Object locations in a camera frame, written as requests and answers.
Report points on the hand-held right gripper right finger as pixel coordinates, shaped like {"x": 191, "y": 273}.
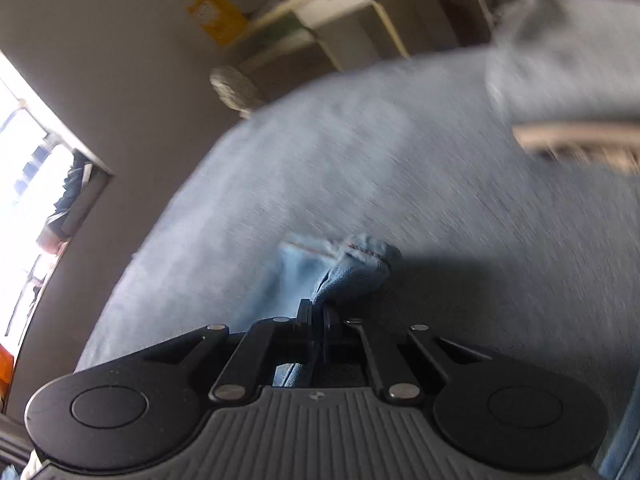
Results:
{"x": 329, "y": 332}

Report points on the grey folded garment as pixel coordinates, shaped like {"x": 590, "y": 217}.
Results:
{"x": 575, "y": 60}

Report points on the blue jeans with leather patch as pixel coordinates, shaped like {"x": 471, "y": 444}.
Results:
{"x": 360, "y": 270}

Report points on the orange bag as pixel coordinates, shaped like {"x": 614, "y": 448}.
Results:
{"x": 5, "y": 372}

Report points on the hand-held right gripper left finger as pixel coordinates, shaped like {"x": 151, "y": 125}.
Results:
{"x": 306, "y": 320}

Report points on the beige folded pants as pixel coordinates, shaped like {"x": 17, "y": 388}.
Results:
{"x": 575, "y": 147}

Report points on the dark clothes bundle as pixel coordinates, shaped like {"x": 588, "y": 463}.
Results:
{"x": 70, "y": 195}

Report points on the pale wooden desk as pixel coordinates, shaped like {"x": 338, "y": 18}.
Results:
{"x": 340, "y": 15}

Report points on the carved bedpost finial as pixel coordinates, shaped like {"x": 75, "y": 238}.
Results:
{"x": 232, "y": 87}

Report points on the window with metal grille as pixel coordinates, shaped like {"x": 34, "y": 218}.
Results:
{"x": 25, "y": 185}

